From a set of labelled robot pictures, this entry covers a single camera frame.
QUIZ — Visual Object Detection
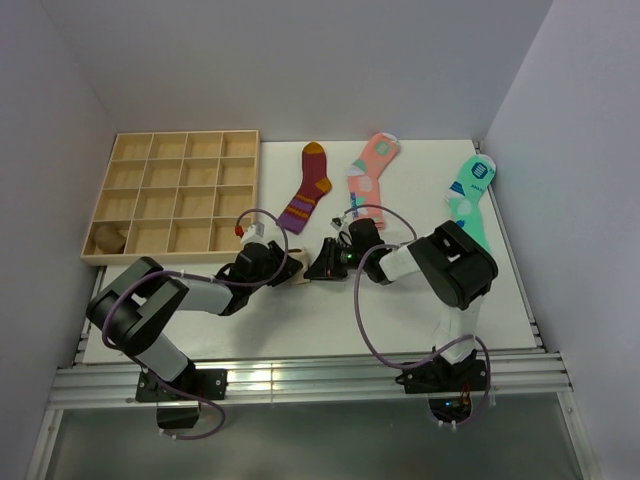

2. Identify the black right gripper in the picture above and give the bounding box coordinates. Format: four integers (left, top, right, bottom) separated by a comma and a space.
304, 237, 368, 281

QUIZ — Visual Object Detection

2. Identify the cream brown striped sock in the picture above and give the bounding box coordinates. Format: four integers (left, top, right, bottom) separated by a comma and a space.
287, 247, 312, 286

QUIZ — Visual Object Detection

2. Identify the tan brown ribbed sock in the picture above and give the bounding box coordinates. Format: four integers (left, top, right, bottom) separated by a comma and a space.
94, 224, 126, 254

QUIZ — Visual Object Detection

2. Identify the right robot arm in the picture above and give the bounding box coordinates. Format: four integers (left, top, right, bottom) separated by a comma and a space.
304, 218, 498, 390

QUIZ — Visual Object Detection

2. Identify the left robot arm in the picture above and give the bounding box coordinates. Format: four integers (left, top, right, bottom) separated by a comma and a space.
86, 241, 308, 402

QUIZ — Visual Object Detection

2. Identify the pink patterned sock pair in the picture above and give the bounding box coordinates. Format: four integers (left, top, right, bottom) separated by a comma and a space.
347, 132, 400, 229

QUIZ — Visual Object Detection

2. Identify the maroon purple striped sock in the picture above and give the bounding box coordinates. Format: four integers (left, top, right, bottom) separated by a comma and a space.
277, 142, 332, 234

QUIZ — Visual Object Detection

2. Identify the wooden compartment tray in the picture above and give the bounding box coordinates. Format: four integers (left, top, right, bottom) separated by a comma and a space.
81, 130, 260, 266

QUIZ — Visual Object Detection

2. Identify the mint green patterned sock pair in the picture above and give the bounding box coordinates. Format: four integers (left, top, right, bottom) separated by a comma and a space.
445, 154, 496, 252

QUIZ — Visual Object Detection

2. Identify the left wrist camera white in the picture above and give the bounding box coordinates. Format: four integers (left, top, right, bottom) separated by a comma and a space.
234, 221, 265, 246

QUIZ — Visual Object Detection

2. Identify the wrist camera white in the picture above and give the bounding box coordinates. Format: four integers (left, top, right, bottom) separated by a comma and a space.
331, 213, 349, 232
234, 221, 265, 246

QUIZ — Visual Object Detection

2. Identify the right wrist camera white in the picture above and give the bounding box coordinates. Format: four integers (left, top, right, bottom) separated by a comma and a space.
331, 213, 349, 232

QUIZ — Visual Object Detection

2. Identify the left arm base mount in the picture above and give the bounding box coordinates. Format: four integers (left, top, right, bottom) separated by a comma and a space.
134, 369, 228, 439

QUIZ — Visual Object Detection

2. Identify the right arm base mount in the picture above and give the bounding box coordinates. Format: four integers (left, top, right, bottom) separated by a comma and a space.
395, 357, 490, 394

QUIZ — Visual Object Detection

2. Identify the aluminium rail frame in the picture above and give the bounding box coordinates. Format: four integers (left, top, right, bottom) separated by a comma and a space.
27, 259, 591, 480

